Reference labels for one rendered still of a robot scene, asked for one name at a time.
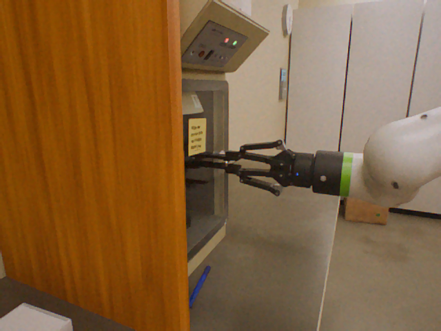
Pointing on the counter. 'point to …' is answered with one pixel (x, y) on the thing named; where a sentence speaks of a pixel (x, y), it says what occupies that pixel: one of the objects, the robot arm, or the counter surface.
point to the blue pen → (198, 285)
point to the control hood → (191, 21)
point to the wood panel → (95, 156)
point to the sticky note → (196, 136)
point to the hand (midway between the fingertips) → (225, 161)
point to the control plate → (213, 36)
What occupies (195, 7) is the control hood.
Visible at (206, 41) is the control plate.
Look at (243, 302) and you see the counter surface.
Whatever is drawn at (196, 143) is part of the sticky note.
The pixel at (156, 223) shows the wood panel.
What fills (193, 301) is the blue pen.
